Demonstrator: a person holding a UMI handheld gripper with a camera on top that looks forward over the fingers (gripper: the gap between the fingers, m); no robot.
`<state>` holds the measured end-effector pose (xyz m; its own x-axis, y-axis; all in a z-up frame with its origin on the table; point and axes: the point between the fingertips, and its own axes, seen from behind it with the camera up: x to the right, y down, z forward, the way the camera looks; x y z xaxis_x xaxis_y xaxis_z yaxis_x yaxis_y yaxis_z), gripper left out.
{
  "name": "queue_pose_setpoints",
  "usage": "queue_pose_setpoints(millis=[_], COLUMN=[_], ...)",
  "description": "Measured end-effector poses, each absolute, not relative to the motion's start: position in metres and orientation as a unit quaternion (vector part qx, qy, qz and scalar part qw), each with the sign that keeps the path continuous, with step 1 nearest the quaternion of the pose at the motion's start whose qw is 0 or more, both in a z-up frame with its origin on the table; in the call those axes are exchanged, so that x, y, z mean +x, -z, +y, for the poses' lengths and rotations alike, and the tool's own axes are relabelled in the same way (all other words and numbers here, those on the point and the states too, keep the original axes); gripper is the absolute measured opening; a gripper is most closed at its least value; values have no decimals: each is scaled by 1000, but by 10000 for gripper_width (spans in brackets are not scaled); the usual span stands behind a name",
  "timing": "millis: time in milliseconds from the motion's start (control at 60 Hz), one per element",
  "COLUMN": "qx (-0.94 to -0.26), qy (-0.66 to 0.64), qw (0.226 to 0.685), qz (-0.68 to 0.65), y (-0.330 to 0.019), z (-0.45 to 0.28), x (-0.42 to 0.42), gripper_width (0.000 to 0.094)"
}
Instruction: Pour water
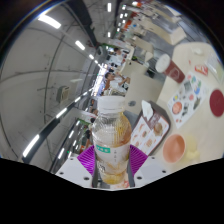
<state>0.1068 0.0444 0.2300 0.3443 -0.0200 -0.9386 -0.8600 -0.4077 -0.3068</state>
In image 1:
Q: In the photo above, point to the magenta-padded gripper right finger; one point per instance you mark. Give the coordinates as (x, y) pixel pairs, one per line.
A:
(137, 160)

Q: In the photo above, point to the beige chair with hole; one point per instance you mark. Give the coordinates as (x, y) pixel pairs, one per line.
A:
(145, 88)

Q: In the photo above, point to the ceiling air conditioner unit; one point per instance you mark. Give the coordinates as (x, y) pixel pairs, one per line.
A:
(63, 93)

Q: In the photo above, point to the white crumpled napkin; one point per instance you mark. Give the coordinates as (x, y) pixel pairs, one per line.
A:
(147, 109)

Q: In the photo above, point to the clear plastic tea bottle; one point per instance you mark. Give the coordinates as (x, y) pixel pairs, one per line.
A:
(111, 133)

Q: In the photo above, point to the person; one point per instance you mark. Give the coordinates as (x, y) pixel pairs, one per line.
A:
(111, 85)
(117, 58)

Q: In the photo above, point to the ceiling light group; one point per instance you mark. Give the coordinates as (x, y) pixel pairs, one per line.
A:
(49, 21)

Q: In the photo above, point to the colourful printed leaflet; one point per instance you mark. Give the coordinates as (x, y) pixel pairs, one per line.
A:
(188, 100)

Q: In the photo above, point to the flat round red coaster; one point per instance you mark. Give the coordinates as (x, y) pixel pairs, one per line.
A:
(217, 102)

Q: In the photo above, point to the red paper cup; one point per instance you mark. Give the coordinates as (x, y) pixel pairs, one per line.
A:
(173, 70)

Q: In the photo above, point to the red and white packet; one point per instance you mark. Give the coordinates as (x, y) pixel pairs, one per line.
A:
(201, 70)

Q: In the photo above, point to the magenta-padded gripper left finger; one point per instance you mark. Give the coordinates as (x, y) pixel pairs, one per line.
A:
(87, 160)

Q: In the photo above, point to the dark food tray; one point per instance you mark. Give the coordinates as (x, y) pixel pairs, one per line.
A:
(150, 133)

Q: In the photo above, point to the yellow mug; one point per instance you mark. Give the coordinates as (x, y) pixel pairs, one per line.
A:
(174, 148)

